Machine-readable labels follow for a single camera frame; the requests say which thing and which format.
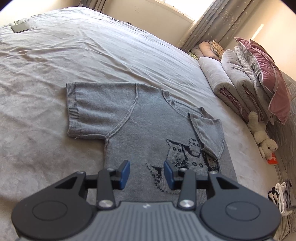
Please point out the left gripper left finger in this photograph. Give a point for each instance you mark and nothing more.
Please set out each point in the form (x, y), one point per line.
(108, 180)

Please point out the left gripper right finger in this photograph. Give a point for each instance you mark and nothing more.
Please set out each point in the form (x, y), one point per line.
(184, 180)

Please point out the grey knit cat sweater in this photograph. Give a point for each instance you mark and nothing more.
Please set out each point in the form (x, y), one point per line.
(147, 126)

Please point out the pink clothes by curtain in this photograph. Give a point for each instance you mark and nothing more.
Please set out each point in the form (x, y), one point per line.
(210, 49)

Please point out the white plush toy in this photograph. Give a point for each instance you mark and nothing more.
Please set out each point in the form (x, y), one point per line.
(266, 145)

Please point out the orange red packet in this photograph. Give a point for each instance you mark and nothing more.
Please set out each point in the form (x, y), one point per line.
(273, 160)

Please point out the lower folded grey quilt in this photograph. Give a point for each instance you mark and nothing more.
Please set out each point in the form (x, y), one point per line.
(223, 87)

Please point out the folded grey quilt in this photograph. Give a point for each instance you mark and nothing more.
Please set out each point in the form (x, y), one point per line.
(223, 87)
(246, 83)

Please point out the pile of white socks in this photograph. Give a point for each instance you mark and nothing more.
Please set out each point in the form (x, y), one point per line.
(283, 197)

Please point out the upper folded grey quilt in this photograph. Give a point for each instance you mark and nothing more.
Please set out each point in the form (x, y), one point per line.
(246, 83)

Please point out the pink velvet pillow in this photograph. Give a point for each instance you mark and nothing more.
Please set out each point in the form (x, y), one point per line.
(269, 76)

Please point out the grey quilted pillow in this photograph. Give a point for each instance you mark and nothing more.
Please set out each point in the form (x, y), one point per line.
(261, 95)

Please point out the grey bed sheet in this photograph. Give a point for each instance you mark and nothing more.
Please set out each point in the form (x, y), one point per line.
(79, 44)

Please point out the right grey curtain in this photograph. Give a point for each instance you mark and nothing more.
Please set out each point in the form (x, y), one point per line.
(220, 23)

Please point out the grey curtain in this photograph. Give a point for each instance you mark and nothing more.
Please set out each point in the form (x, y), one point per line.
(220, 23)
(96, 5)

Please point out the left grey curtain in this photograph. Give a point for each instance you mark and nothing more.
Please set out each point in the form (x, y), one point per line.
(96, 5)

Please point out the black phone on bed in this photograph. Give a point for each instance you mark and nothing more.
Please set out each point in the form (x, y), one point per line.
(19, 28)

